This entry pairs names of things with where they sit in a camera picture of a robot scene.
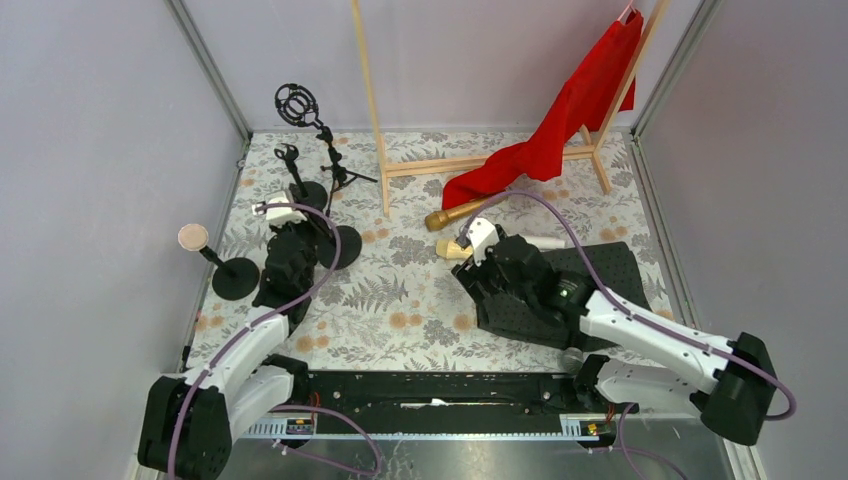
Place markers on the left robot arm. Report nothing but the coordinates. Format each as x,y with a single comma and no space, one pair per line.
193,418

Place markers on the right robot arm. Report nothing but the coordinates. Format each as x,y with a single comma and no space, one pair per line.
633,355

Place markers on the grey slotted cable duct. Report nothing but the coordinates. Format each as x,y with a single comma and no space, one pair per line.
487,426

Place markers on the red cloth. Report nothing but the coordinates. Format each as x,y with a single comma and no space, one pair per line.
582,101

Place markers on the wooden rack frame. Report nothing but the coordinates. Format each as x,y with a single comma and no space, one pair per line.
592,141

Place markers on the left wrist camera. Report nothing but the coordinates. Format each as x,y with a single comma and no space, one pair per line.
274,212

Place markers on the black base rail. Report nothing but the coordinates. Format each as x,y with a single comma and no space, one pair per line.
354,395

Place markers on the cream yellow microphone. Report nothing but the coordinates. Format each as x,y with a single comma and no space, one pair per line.
451,250

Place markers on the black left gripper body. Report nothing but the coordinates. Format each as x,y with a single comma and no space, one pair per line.
291,230

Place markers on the black round-base mic stand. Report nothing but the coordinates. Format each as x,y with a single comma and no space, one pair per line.
233,279

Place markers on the pink microphone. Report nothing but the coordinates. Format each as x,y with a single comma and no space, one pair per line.
193,237

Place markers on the gold microphone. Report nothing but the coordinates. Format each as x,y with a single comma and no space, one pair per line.
439,219

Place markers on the white microphone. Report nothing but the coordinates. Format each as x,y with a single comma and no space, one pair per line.
546,243

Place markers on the black tripod shock-mount stand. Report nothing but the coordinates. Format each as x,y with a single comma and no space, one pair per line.
298,107

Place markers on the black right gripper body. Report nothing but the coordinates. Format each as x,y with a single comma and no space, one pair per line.
473,268

